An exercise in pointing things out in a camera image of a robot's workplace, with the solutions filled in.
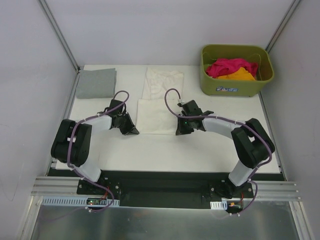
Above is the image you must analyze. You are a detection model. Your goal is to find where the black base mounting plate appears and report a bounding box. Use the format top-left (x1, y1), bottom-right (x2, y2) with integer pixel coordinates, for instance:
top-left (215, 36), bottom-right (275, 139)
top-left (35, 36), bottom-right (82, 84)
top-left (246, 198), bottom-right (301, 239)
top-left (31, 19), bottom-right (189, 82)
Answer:
top-left (76, 170), bottom-right (255, 209)

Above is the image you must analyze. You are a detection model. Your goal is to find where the magenta pink t shirt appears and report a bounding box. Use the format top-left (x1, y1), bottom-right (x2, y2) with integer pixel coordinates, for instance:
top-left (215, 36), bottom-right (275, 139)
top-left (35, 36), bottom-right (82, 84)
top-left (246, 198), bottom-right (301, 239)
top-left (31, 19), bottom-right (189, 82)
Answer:
top-left (205, 58), bottom-right (259, 79)

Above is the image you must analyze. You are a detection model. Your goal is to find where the olive green plastic bin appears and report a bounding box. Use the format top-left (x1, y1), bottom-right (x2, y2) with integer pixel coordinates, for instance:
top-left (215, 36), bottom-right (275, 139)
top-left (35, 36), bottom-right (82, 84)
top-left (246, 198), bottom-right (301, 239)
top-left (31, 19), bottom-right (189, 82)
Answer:
top-left (199, 44), bottom-right (274, 97)

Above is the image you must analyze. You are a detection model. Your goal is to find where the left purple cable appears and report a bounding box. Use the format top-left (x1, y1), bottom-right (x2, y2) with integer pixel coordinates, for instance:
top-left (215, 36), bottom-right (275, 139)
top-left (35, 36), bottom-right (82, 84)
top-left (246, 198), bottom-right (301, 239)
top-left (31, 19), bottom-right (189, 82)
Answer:
top-left (66, 90), bottom-right (131, 213)

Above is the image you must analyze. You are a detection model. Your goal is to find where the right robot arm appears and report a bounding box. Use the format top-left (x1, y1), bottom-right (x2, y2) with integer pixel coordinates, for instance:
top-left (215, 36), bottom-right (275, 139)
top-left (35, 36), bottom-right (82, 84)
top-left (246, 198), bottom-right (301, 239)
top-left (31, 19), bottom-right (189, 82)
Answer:
top-left (175, 100), bottom-right (275, 198)

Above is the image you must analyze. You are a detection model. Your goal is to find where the white cable duct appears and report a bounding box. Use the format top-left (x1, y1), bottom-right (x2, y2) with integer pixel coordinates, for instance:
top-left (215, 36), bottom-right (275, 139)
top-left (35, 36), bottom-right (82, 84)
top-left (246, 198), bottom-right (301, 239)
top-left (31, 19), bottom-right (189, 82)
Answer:
top-left (42, 196), bottom-right (120, 208)
top-left (209, 200), bottom-right (243, 211)

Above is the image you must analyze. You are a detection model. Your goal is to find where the aluminium frame rail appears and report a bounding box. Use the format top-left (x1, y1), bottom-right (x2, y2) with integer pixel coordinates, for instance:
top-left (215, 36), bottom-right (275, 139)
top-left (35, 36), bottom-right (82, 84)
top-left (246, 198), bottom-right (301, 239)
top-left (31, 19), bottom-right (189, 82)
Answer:
top-left (31, 176), bottom-right (302, 202)

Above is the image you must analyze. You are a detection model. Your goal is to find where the cream white t shirt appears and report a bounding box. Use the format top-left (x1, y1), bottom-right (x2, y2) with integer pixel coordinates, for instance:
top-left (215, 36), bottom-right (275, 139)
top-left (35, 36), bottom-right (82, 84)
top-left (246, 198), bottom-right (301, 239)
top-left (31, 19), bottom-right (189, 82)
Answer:
top-left (136, 67), bottom-right (184, 135)

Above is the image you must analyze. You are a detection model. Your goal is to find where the left white cable duct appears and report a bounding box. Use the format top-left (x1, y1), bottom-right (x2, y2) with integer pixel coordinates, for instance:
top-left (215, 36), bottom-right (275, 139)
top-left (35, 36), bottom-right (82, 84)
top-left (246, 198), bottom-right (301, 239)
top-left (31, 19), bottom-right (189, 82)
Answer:
top-left (42, 196), bottom-right (120, 208)

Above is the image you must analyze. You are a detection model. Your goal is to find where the right white cable duct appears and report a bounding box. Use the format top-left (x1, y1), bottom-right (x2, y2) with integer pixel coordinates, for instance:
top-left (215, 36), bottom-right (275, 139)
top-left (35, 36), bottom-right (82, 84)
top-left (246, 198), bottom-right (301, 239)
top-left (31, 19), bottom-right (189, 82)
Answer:
top-left (209, 200), bottom-right (243, 211)

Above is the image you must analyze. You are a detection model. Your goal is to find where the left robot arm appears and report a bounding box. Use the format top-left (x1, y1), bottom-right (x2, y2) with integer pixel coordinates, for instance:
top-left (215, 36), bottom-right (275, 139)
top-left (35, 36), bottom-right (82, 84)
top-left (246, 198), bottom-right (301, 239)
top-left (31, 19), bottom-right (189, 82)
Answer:
top-left (50, 99), bottom-right (140, 195)

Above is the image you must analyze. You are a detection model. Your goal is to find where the orange t shirt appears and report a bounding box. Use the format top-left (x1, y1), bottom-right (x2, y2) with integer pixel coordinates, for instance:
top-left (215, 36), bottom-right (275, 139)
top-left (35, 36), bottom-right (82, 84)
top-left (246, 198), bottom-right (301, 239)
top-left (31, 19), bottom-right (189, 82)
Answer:
top-left (217, 67), bottom-right (256, 81)

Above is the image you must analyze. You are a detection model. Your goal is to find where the folded grey t shirt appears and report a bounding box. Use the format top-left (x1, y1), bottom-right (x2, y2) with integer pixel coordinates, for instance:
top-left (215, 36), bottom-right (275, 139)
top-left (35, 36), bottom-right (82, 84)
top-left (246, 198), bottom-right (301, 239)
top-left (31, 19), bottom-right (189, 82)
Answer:
top-left (75, 68), bottom-right (117, 99)

